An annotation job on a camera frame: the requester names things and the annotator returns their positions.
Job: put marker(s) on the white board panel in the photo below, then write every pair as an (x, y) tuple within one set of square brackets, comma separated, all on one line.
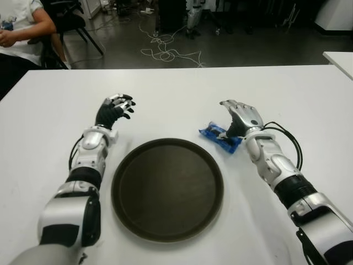
[(92, 8)]

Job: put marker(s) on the blue Oreo cookie packet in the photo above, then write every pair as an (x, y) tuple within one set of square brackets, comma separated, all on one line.
[(212, 132)]

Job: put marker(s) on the folded metal stand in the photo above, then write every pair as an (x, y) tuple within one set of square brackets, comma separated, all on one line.
[(290, 15)]

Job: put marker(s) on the black office chair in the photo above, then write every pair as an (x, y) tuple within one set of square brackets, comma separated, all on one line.
[(69, 19)]

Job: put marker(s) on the round dark brown tray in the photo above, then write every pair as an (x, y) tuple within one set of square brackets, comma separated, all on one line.
[(165, 190)]

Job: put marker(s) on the white cabinet with black base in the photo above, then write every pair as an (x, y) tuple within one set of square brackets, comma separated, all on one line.
[(335, 13)]

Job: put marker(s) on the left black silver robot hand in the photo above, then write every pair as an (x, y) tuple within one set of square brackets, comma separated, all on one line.
[(107, 114)]

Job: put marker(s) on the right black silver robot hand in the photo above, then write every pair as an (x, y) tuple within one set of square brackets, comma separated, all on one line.
[(245, 117)]

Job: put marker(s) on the white side table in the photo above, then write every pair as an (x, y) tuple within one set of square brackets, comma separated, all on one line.
[(340, 62)]

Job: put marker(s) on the seated person in white shirt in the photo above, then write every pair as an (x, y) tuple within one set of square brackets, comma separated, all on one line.
[(19, 25)]

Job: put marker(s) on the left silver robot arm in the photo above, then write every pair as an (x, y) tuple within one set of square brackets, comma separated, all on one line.
[(66, 212)]

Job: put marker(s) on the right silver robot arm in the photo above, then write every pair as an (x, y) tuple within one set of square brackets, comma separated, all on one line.
[(320, 218)]

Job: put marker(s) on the white power strip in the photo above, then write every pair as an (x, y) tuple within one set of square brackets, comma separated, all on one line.
[(147, 11)]

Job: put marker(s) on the black floor cabinet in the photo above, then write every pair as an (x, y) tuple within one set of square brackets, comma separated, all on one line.
[(171, 16)]

